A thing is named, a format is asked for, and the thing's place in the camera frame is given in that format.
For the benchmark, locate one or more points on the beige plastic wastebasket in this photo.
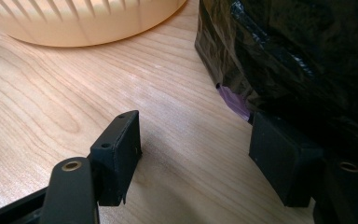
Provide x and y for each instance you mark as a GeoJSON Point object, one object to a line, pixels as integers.
{"type": "Point", "coordinates": [74, 21]}

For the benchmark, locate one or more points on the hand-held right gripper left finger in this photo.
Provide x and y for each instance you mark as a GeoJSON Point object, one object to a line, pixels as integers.
{"type": "Point", "coordinates": [118, 161]}

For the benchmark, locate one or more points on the purple tape strip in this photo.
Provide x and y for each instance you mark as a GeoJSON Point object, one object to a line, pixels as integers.
{"type": "Point", "coordinates": [234, 101]}

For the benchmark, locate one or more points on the black plastic garbage bag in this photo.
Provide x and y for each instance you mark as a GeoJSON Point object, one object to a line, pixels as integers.
{"type": "Point", "coordinates": [298, 62]}

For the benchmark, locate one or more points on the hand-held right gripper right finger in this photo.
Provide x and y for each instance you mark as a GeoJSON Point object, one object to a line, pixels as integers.
{"type": "Point", "coordinates": [279, 161]}

